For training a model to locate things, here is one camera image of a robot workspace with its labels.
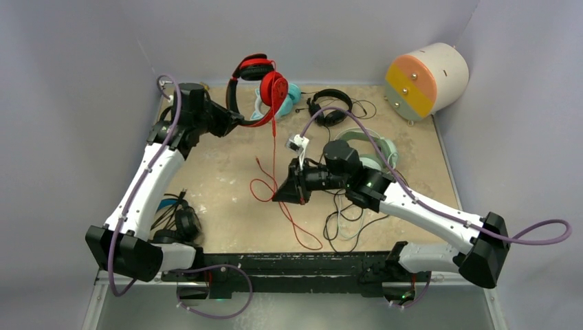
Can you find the red headphones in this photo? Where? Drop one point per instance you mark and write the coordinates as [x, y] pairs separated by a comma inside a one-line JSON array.
[[273, 90]]

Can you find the black blue gaming headphones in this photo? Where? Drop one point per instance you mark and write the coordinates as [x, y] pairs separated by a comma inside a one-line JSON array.
[[178, 222]]

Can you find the teal cat ear headphones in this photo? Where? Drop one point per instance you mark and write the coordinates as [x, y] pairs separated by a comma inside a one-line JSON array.
[[293, 97]]

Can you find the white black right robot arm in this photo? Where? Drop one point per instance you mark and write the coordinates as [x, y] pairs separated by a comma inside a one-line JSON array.
[[473, 246]]

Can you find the mint green headphones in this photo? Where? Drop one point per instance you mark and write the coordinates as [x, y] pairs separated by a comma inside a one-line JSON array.
[[389, 155]]

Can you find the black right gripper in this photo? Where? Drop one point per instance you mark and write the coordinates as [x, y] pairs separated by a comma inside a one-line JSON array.
[[294, 192]]

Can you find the round pastel drawer box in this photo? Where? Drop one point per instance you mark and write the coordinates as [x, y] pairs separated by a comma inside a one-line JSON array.
[[424, 81]]

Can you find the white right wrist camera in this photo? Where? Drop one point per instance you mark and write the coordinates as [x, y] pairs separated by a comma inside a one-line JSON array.
[[298, 144]]

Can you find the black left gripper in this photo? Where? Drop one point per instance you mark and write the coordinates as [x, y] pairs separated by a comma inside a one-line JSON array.
[[227, 119]]

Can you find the small black headphones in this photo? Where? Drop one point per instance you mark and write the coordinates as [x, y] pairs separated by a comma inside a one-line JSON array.
[[333, 106]]

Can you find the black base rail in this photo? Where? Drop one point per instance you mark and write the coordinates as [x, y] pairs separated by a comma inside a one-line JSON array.
[[369, 274]]

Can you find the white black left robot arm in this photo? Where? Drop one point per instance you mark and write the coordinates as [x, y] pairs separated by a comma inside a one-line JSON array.
[[121, 245]]

